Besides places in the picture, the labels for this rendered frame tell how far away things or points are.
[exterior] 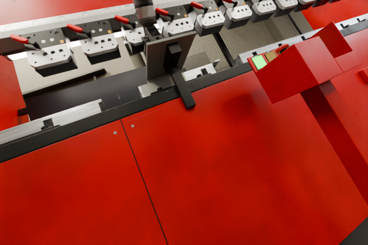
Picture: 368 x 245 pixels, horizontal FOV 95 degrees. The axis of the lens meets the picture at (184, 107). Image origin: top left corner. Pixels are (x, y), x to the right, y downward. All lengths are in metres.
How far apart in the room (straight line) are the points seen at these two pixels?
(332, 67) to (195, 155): 0.47
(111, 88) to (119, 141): 0.81
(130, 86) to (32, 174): 0.88
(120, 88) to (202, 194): 0.99
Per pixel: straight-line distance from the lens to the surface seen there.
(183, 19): 1.00
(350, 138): 0.64
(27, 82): 3.37
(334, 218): 0.96
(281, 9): 1.43
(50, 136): 0.67
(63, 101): 1.43
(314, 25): 2.77
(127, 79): 1.39
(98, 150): 0.62
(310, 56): 0.56
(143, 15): 0.76
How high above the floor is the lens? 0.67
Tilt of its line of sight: 10 degrees up
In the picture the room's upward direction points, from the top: 25 degrees counter-clockwise
